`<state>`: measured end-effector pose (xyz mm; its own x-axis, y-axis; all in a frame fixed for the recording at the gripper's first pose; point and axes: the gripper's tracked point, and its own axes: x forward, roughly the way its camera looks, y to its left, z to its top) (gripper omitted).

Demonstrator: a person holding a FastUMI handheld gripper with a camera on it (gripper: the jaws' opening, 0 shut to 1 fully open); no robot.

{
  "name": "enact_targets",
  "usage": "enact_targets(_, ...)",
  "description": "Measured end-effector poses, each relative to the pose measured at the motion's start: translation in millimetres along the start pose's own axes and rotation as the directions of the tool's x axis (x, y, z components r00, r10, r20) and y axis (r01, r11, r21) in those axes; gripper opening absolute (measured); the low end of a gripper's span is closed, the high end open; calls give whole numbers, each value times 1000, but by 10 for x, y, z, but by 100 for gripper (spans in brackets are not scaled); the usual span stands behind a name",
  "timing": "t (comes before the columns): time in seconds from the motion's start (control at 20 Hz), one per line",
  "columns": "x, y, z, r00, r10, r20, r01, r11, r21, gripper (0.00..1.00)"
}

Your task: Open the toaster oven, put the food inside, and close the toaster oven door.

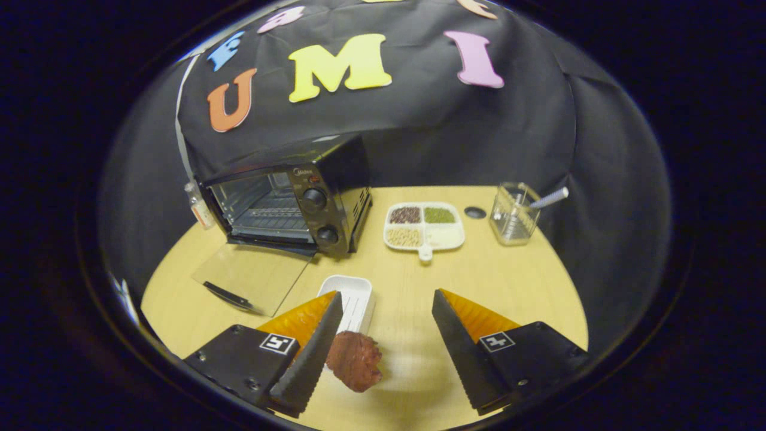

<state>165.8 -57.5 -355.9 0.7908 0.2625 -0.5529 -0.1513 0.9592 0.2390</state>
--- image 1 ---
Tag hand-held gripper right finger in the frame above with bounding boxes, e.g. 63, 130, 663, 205
431, 289, 590, 415

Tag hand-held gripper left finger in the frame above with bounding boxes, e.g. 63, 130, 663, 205
183, 291, 344, 418

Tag reddish brown meat piece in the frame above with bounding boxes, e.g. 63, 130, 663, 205
325, 331, 384, 393

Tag black toaster oven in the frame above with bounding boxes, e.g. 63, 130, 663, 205
191, 134, 373, 317

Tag white rectangular tray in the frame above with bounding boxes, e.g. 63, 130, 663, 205
316, 275, 376, 335

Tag white divided grain plate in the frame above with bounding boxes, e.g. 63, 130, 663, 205
383, 202, 466, 263

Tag clear bottle orange label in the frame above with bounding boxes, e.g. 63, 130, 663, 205
184, 181, 216, 230

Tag metal wire utensil holder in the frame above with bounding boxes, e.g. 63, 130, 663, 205
489, 182, 541, 247

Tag white-handled utensil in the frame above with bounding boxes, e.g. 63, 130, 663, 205
530, 187, 570, 210

